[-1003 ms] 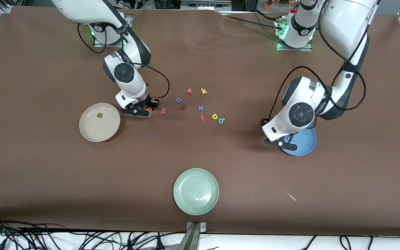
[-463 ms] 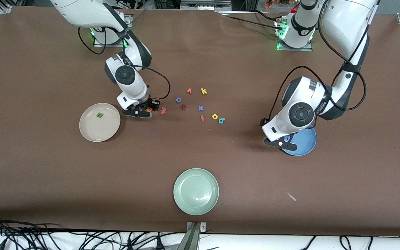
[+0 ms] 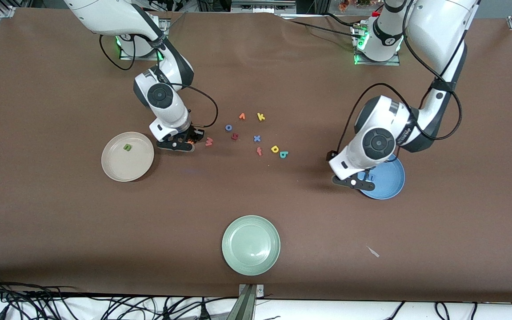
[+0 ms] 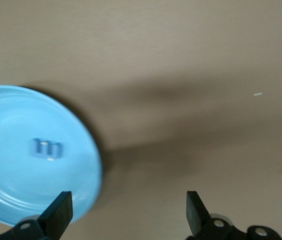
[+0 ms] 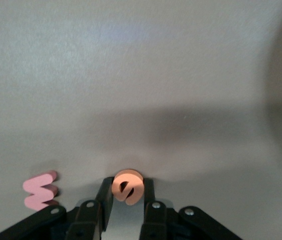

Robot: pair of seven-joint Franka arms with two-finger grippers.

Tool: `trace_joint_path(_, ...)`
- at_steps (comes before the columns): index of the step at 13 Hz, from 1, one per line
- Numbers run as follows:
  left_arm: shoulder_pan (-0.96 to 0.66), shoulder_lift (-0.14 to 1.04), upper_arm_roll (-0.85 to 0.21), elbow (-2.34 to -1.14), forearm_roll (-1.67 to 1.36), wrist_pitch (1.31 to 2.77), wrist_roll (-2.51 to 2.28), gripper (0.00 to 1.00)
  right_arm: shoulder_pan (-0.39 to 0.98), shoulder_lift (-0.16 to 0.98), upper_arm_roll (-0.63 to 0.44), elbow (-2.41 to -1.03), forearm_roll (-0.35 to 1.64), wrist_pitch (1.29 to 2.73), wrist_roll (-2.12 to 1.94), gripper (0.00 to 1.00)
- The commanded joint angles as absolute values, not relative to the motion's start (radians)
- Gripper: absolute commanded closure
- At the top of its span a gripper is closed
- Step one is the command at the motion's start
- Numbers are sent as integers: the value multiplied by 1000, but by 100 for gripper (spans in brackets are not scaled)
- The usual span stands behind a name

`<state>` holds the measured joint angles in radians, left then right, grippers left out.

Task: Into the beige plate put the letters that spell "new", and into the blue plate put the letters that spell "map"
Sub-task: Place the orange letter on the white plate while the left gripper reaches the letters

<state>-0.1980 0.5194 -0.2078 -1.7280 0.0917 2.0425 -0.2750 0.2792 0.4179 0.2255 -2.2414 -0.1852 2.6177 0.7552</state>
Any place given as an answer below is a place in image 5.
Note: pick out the orange foam letter e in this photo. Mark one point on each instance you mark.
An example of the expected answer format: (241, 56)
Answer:
(135, 183)

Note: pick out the pink foam letter w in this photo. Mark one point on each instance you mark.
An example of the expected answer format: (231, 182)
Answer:
(39, 188)

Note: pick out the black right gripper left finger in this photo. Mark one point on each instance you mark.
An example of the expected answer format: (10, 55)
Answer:
(105, 197)

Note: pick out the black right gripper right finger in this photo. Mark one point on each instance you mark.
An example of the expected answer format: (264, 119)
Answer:
(148, 192)

